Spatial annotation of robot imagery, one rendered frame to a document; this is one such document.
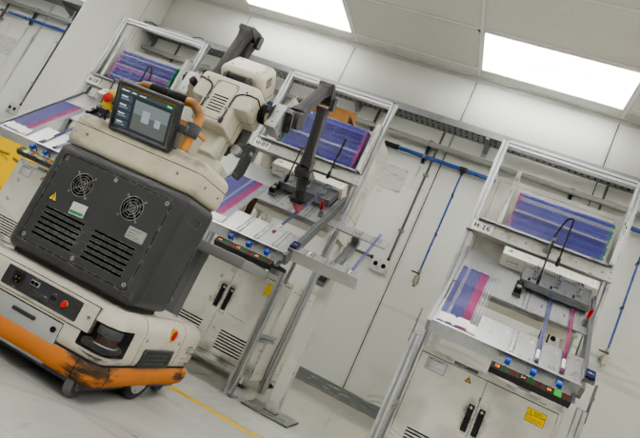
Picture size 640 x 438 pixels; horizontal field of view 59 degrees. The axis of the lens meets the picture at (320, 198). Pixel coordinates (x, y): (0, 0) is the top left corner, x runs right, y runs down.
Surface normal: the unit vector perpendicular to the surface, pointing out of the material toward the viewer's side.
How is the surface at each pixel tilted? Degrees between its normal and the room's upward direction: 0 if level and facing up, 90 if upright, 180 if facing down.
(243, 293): 90
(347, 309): 90
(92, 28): 90
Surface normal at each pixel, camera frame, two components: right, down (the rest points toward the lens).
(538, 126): -0.22, -0.30
